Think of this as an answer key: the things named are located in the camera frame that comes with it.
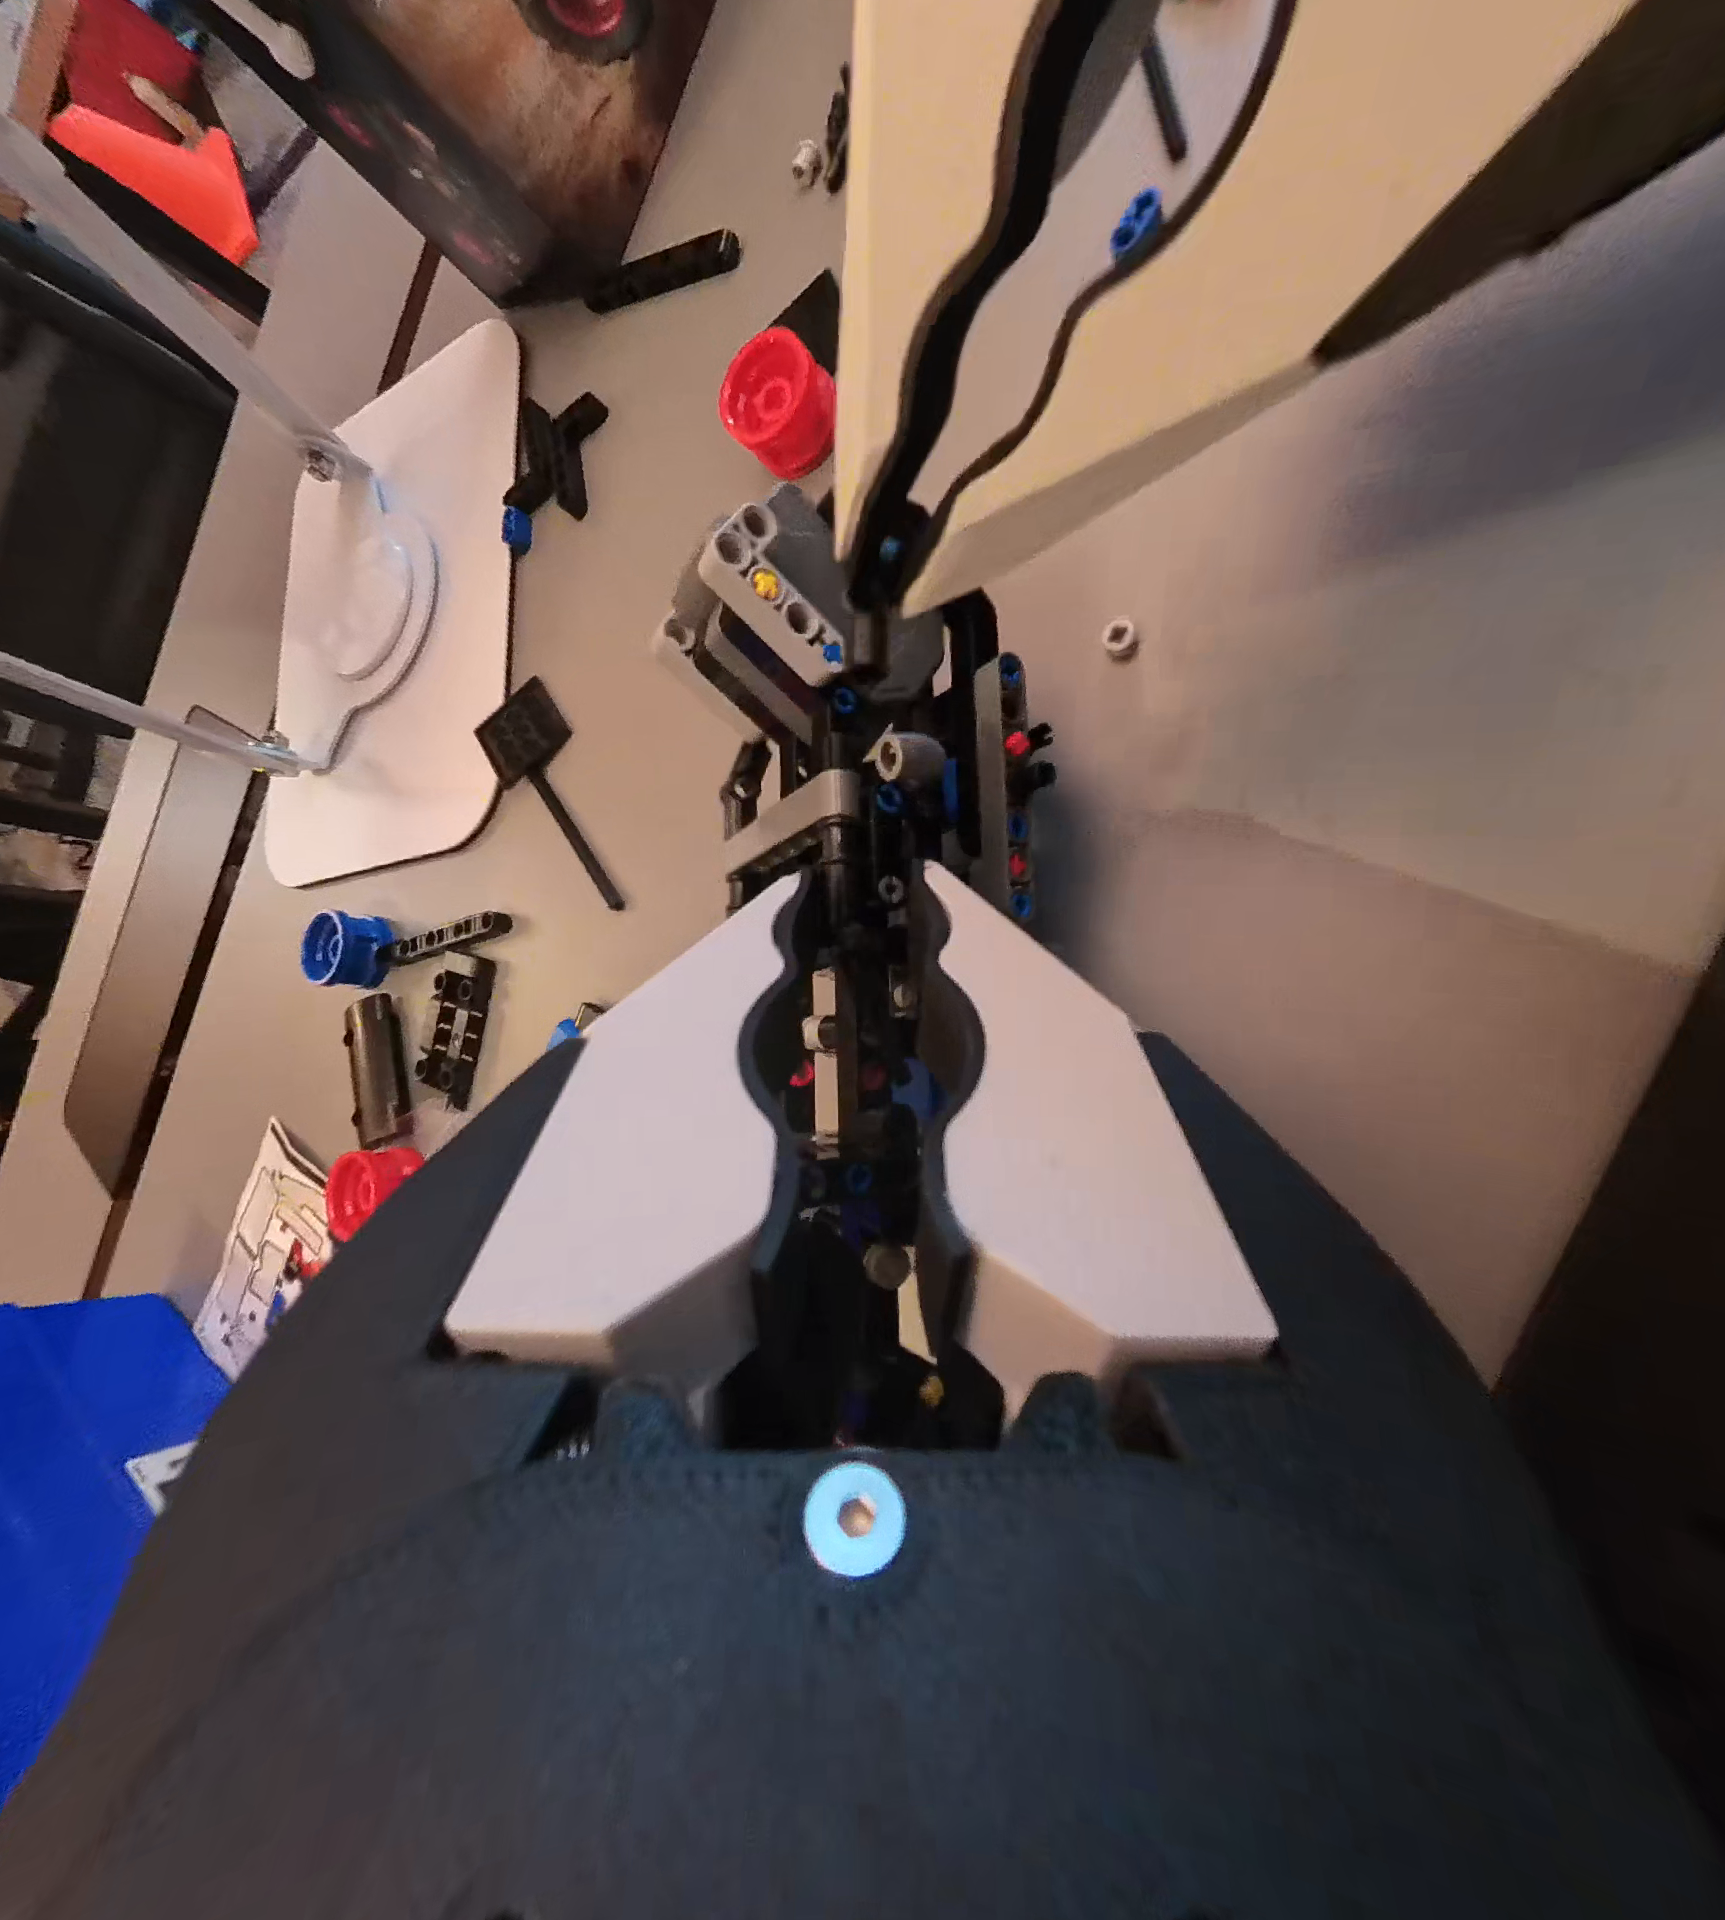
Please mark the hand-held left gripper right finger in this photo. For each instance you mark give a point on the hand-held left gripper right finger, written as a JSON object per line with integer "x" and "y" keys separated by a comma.
{"x": 1099, "y": 1202}

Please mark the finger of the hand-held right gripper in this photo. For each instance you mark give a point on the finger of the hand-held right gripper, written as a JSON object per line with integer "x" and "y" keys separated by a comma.
{"x": 923, "y": 147}
{"x": 1329, "y": 196}

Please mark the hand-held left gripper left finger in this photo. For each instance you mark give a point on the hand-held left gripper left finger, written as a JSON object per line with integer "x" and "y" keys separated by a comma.
{"x": 620, "y": 1202}

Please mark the toy brick vehicle chassis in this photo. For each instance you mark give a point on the toy brick vehicle chassis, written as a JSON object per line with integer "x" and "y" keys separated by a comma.
{"x": 830, "y": 807}

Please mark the grey desk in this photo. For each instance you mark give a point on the grey desk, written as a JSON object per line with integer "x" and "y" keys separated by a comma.
{"x": 1329, "y": 676}

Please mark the black pin cluster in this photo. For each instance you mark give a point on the black pin cluster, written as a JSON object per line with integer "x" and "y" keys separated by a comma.
{"x": 835, "y": 142}

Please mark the small blue pin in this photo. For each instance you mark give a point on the small blue pin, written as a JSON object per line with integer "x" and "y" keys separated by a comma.
{"x": 574, "y": 1027}

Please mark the long black axle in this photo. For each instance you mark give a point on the long black axle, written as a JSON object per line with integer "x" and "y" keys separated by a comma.
{"x": 1165, "y": 102}
{"x": 584, "y": 840}

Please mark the dark flat panel piece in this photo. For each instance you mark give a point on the dark flat panel piece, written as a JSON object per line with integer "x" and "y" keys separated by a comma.
{"x": 811, "y": 305}

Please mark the blue connector brick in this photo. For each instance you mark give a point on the blue connector brick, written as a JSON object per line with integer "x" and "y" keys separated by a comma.
{"x": 1138, "y": 224}

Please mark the red wheel rim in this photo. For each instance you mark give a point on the red wheel rim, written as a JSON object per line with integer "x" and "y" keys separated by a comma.
{"x": 366, "y": 1189}
{"x": 773, "y": 388}

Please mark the black cylinder brick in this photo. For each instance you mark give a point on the black cylinder brick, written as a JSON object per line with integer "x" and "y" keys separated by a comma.
{"x": 372, "y": 1067}

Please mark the thick black beam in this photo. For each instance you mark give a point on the thick black beam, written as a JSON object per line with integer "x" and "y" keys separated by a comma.
{"x": 663, "y": 271}

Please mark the black holed beam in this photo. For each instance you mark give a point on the black holed beam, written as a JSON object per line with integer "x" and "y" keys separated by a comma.
{"x": 450, "y": 939}

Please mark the sticker sheet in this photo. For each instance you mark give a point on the sticker sheet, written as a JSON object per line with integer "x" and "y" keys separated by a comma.
{"x": 258, "y": 1245}

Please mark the blue wheel rim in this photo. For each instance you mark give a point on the blue wheel rim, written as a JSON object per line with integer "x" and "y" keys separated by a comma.
{"x": 346, "y": 947}

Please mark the toy set box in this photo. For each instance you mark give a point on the toy set box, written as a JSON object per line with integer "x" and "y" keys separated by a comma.
{"x": 470, "y": 120}

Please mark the grey bush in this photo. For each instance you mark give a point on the grey bush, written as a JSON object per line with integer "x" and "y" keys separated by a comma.
{"x": 1122, "y": 636}

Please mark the black bent beam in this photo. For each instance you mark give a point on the black bent beam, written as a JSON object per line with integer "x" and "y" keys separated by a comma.
{"x": 536, "y": 465}

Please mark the white stand base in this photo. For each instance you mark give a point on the white stand base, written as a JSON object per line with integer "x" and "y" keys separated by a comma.
{"x": 398, "y": 708}

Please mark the black perforated panel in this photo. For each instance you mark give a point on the black perforated panel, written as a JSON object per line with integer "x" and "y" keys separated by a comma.
{"x": 1705, "y": 1349}

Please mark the blue storage bin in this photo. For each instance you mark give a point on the blue storage bin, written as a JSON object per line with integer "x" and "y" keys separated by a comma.
{"x": 27, "y": 1573}

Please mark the orange plastic object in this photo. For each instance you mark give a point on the orange plastic object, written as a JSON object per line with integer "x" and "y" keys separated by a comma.
{"x": 156, "y": 189}

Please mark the black frame brick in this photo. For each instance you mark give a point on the black frame brick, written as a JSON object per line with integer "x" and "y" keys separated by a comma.
{"x": 452, "y": 1032}

